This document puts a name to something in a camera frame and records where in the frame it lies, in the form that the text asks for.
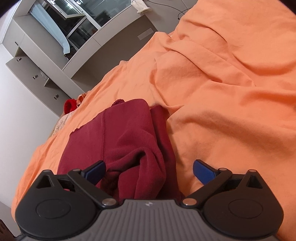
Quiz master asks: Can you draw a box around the dark red knit sweater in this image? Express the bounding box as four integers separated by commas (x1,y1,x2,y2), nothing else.
57,99,183,202

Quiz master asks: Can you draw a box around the pink patterned pillow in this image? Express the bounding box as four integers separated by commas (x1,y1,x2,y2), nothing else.
52,92,87,137

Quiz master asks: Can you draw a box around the bright red small garment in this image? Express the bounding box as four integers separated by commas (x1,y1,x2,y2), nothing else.
64,99,78,114

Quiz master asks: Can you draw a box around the grey built-in shelf unit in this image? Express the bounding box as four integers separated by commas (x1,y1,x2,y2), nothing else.
3,1,195,115

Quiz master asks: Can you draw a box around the orange bed blanket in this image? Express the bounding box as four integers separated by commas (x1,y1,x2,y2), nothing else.
11,1,295,240

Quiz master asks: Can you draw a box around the light blue curtain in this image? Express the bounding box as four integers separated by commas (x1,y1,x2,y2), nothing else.
30,1,70,55

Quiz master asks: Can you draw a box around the white cloth on ledge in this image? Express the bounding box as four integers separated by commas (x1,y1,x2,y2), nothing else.
131,0,151,14

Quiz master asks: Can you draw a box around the window with metal frame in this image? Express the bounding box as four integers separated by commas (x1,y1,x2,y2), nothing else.
38,1,130,58

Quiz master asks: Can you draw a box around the wall socket plate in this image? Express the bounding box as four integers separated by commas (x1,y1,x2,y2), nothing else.
137,28,154,40

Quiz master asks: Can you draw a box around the black cable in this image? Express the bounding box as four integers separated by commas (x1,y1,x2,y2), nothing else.
146,0,193,20

